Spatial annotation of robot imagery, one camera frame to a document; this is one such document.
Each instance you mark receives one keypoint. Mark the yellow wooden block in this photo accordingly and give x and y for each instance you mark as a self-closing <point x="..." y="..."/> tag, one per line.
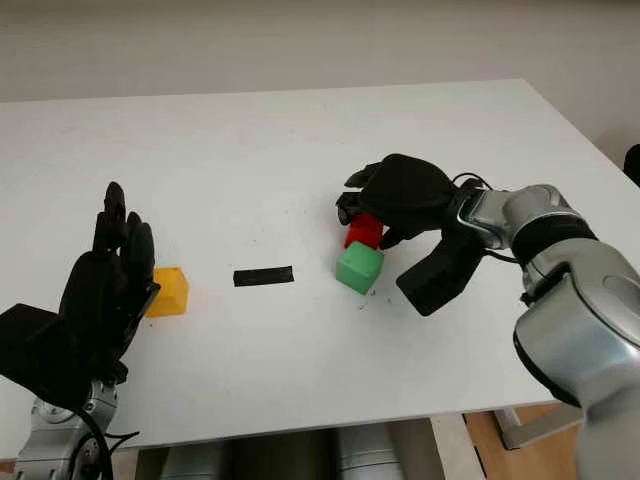
<point x="172" y="295"/>

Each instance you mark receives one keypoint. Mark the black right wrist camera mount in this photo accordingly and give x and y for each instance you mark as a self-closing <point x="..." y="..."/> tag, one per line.
<point x="440" y="275"/>

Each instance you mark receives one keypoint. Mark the grey metal table frame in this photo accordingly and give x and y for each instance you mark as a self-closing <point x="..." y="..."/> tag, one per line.
<point x="512" y="430"/>

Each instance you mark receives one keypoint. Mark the white table leg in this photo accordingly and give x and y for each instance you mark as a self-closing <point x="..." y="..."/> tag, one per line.
<point x="452" y="450"/>

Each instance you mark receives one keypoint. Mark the black round object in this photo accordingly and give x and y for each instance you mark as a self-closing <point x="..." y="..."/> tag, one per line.
<point x="633" y="167"/>

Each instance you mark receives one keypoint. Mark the red wooden block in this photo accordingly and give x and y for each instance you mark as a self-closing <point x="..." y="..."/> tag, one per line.
<point x="365" y="232"/>

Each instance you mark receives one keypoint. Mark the silver left robot leg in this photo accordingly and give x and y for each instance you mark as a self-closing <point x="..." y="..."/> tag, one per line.
<point x="192" y="462"/>

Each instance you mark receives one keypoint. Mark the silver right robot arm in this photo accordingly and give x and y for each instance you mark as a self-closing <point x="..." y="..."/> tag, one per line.
<point x="575" y="300"/>

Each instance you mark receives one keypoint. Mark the green wooden block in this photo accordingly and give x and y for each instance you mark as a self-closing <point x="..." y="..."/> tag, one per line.
<point x="357" y="267"/>

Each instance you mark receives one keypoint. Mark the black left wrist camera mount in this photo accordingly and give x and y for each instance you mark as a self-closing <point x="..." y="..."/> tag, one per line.
<point x="35" y="350"/>

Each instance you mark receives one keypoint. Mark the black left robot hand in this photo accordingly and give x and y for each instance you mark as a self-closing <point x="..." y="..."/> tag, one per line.
<point x="97" y="295"/>

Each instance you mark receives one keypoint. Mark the black tape strip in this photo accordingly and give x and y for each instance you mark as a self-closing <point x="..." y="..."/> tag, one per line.
<point x="262" y="276"/>

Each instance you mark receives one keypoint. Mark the silver right robot leg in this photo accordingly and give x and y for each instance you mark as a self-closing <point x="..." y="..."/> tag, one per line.
<point x="370" y="455"/>

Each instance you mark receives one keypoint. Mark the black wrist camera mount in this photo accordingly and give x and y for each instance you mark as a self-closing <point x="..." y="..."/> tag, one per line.
<point x="440" y="275"/>
<point x="35" y="350"/>

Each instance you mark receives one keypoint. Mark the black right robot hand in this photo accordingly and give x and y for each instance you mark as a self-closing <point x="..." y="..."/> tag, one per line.
<point x="405" y="195"/>

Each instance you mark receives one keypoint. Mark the silver robot leg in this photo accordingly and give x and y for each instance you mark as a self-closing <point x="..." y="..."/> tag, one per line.
<point x="370" y="455"/>
<point x="192" y="462"/>

